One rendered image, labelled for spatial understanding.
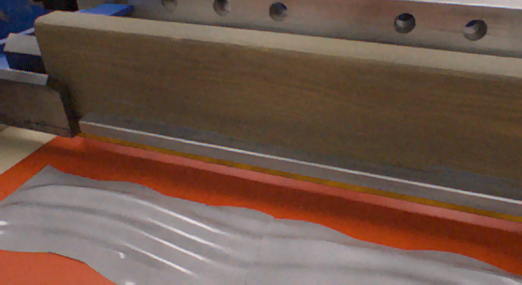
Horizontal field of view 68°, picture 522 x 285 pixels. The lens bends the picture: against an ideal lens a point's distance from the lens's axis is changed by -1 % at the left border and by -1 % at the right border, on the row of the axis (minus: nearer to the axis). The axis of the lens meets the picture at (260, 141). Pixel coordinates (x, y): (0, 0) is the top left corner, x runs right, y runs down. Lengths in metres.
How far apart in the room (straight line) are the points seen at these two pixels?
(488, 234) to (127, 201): 0.23
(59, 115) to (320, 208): 0.20
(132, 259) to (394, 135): 0.16
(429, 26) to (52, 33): 0.35
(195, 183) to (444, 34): 0.30
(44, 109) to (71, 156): 0.04
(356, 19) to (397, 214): 0.24
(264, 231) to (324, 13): 0.28
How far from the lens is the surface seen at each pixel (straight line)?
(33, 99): 0.32
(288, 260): 0.23
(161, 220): 0.26
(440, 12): 0.45
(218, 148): 0.25
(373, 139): 0.24
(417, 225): 0.27
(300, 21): 0.46
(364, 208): 0.27
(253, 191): 0.28
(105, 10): 0.53
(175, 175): 0.30
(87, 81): 0.30
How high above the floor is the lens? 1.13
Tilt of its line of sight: 33 degrees down
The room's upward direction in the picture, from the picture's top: straight up
